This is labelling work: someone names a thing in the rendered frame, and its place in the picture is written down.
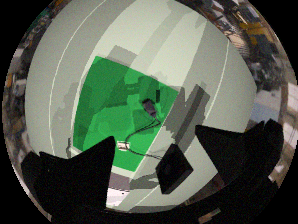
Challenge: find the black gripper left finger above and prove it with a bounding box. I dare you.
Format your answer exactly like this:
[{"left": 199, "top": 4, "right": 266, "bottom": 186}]
[{"left": 39, "top": 136, "right": 116, "bottom": 209}]

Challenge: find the green circuit board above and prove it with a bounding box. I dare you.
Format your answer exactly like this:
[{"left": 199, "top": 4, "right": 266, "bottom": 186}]
[{"left": 73, "top": 55, "right": 180, "bottom": 172}]

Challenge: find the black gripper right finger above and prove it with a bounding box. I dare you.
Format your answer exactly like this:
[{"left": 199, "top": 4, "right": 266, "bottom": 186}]
[{"left": 194, "top": 121, "right": 265, "bottom": 185}]

